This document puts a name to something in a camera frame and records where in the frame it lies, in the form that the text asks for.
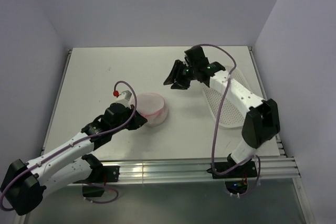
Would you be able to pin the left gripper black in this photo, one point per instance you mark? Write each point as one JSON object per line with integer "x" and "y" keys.
{"x": 138, "y": 121}

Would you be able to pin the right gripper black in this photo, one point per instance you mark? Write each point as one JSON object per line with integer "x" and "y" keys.
{"x": 180, "y": 84}

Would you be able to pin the white mesh laundry bag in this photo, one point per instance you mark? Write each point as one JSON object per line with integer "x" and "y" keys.
{"x": 152, "y": 107}

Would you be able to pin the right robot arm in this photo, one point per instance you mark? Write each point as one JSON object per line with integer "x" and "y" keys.
{"x": 261, "y": 117}

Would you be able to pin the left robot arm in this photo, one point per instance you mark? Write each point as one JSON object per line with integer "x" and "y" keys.
{"x": 26, "y": 184}

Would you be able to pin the white perforated plastic basket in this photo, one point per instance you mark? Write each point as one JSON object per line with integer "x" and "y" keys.
{"x": 230, "y": 117}

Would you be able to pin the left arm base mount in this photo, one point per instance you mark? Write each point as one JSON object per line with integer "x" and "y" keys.
{"x": 97, "y": 182}

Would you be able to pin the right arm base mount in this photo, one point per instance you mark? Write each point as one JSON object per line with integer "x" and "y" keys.
{"x": 240, "y": 179}

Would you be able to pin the aluminium rail frame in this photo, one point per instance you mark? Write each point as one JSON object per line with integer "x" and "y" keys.
{"x": 194, "y": 170}

